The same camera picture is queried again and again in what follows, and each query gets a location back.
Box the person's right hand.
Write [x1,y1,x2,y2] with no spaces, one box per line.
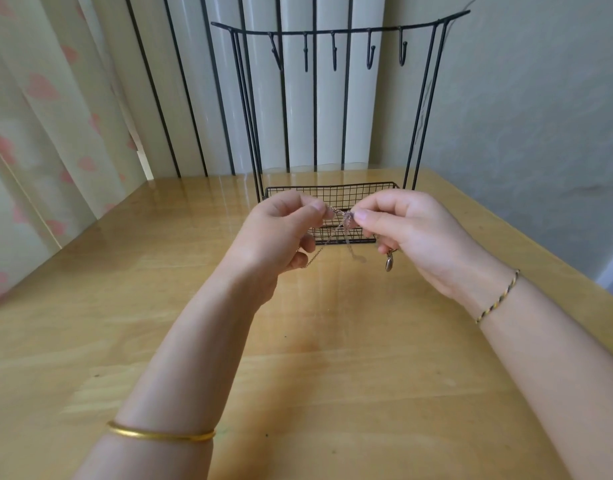
[347,187,514,318]

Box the person's left hand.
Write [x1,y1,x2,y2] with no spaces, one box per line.
[219,189,334,308]

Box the chain necklace with pendant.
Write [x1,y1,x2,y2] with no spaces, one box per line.
[305,199,398,274]

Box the black wire jewelry rack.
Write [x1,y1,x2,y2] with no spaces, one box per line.
[209,7,472,247]

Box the person's right forearm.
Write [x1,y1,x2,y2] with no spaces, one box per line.
[474,273,613,480]

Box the person's left forearm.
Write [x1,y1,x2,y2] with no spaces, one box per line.
[75,267,280,480]

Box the white black-striped curtain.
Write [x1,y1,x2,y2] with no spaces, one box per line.
[81,0,390,182]

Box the gold bangle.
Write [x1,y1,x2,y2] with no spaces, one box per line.
[105,419,218,444]

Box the pink floral curtain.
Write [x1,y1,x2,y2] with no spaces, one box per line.
[0,0,150,308]

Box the braided cord bracelet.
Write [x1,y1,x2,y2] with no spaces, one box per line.
[473,267,524,328]

